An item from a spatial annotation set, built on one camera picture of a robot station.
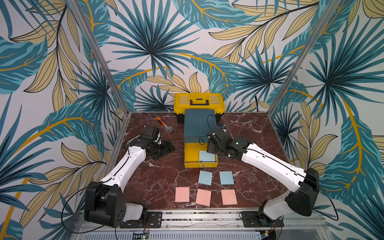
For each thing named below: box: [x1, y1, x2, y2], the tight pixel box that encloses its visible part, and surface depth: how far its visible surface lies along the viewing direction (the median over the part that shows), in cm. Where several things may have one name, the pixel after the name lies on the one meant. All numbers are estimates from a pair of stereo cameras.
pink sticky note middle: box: [195, 188, 212, 207], surface depth 82 cm
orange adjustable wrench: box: [155, 115, 174, 132], surface depth 112 cm
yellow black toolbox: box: [173, 93, 226, 123], surface depth 105 cm
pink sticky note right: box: [221, 189, 238, 205], surface depth 82 cm
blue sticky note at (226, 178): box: [219, 171, 234, 185], surface depth 90 cm
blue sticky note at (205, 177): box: [198, 170, 213, 186], surface depth 89 cm
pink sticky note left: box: [175, 186, 190, 203], surface depth 82 cm
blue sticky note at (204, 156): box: [199, 150, 215, 162], surface depth 87 cm
